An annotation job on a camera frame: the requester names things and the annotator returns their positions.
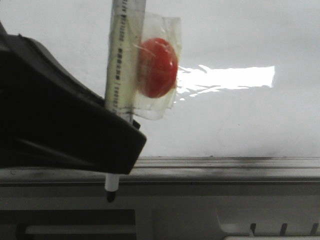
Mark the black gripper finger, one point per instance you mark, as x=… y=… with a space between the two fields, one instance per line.
x=49 y=119

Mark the white whiteboard marker pen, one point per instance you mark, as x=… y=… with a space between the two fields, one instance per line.
x=126 y=26

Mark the red round magnet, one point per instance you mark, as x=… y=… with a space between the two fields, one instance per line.
x=158 y=67

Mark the white whiteboard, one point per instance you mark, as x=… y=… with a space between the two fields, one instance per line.
x=249 y=76

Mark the grey plastic crate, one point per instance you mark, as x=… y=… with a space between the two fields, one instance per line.
x=160 y=212

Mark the grey aluminium marker tray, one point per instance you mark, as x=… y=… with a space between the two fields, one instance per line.
x=179 y=170

